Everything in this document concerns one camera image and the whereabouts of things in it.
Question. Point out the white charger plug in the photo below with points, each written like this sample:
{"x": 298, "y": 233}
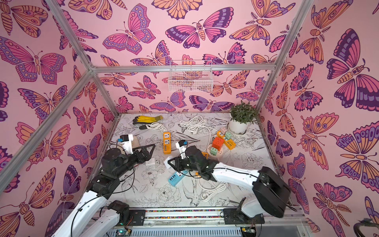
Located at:
{"x": 151, "y": 162}

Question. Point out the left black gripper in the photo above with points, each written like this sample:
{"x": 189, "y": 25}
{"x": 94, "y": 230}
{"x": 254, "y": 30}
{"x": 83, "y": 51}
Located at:
{"x": 145, "y": 156}

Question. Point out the yellow power strip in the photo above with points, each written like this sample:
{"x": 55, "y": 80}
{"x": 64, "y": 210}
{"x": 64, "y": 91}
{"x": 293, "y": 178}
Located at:
{"x": 167, "y": 143}
{"x": 206, "y": 155}
{"x": 226, "y": 136}

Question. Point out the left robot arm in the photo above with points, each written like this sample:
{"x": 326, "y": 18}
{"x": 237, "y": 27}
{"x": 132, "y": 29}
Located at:
{"x": 114, "y": 165}

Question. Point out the orange cube socket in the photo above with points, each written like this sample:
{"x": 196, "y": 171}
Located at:
{"x": 218, "y": 143}

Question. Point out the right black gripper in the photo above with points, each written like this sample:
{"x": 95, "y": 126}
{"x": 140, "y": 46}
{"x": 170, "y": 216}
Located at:
{"x": 182, "y": 164}

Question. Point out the green charger on round strip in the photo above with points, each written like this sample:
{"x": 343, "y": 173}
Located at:
{"x": 213, "y": 151}

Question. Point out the white wire basket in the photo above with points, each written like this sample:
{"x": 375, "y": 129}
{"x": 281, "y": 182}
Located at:
{"x": 189, "y": 76}

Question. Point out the potted green plant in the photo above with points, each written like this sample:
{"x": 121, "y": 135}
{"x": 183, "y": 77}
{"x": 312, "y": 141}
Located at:
{"x": 242, "y": 115}

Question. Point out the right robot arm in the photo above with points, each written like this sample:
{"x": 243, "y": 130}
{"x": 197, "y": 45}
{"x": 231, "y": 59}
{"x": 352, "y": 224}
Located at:
{"x": 271, "y": 193}

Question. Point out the aluminium frame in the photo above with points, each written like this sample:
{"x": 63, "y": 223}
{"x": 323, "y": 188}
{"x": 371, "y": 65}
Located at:
{"x": 21, "y": 156}

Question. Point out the beige cotton glove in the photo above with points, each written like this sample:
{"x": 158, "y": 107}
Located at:
{"x": 135, "y": 142}

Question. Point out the blue power strip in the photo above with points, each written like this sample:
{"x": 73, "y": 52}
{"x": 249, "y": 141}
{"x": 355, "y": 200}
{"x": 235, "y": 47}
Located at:
{"x": 175, "y": 179}

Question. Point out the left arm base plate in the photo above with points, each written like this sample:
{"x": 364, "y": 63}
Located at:
{"x": 136, "y": 217}

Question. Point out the white usb charger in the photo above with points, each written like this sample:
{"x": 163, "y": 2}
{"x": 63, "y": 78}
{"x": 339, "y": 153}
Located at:
{"x": 166, "y": 163}

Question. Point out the round beige power strip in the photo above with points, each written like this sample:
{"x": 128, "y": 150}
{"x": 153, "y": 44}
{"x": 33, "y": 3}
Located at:
{"x": 223, "y": 154}

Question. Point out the yellow black work glove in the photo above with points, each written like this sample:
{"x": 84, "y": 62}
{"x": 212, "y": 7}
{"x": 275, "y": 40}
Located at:
{"x": 146, "y": 119}

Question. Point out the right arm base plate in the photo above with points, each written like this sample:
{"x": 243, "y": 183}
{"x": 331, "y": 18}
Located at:
{"x": 237, "y": 217}

